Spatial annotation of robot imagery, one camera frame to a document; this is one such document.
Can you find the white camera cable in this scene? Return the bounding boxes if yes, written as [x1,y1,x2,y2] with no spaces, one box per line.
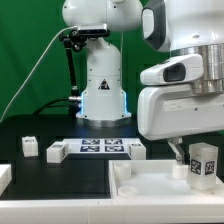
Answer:
[0,25,80,124]

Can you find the white fence front rail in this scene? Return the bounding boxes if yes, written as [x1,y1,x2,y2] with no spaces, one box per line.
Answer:
[0,199,224,224]

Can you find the white fence left rail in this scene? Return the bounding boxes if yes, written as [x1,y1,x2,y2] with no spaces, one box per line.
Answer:
[0,164,12,196]

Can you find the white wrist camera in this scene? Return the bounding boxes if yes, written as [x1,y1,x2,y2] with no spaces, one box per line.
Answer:
[140,54,204,86]

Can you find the grey mounted camera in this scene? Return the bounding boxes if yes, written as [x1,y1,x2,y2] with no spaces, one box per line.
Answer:
[77,24,110,37]

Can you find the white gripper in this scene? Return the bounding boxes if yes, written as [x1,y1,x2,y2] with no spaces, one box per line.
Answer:
[137,84,224,165]

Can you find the black base cables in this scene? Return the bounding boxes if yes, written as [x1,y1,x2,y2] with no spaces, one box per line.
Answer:
[33,97,81,116]

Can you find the white square tabletop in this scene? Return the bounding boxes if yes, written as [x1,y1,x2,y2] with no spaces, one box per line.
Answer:
[108,160,224,199]

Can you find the white fence rail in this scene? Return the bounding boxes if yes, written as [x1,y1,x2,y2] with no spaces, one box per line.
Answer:
[0,199,224,224]
[0,164,12,196]

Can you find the white sheet with markers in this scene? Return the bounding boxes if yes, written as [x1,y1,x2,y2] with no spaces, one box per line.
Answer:
[64,138,142,154]

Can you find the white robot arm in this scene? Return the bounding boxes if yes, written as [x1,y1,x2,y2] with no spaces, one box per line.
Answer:
[62,0,224,162]

